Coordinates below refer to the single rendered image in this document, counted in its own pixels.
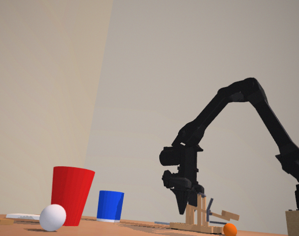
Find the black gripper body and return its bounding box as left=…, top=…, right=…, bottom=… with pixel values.
left=168, top=163, right=204, bottom=194

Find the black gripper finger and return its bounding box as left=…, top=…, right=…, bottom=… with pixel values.
left=170, top=188, right=191, bottom=214
left=188, top=193, right=197, bottom=207

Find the white ball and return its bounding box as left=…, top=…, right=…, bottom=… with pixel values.
left=39, top=205, right=66, bottom=231

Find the red plastic cup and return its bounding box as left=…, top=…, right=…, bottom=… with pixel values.
left=51, top=166, right=95, bottom=226

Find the orange ball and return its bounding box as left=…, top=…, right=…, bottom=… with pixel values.
left=223, top=223, right=237, bottom=236

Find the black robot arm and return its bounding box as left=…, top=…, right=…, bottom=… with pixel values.
left=159, top=78, right=299, bottom=182

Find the blue mug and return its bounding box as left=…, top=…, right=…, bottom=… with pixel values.
left=97, top=190, right=124, bottom=223

